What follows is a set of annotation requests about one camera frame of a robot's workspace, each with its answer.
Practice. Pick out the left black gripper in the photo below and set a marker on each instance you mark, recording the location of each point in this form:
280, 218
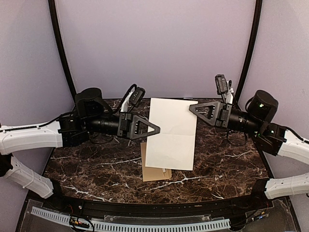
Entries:
127, 121

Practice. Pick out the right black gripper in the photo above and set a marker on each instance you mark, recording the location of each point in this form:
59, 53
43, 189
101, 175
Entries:
221, 113

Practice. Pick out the white slotted cable duct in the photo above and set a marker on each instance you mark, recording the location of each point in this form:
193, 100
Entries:
117, 224

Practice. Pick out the right black corner post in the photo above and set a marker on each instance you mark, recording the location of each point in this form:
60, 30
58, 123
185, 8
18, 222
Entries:
250, 48

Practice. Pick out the black corner post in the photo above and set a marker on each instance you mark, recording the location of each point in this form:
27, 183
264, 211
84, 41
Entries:
250, 48
60, 47

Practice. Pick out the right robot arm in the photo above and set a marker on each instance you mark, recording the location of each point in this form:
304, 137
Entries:
256, 122

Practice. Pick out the left black corner post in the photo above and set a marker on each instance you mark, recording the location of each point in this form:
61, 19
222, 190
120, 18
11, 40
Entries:
60, 47

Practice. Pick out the brown paper envelope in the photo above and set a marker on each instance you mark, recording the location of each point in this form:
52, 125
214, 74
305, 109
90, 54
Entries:
150, 173

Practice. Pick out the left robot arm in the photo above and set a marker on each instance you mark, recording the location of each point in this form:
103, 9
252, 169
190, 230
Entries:
91, 114

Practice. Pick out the black front table rail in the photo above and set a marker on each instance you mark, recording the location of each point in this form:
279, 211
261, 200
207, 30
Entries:
97, 209

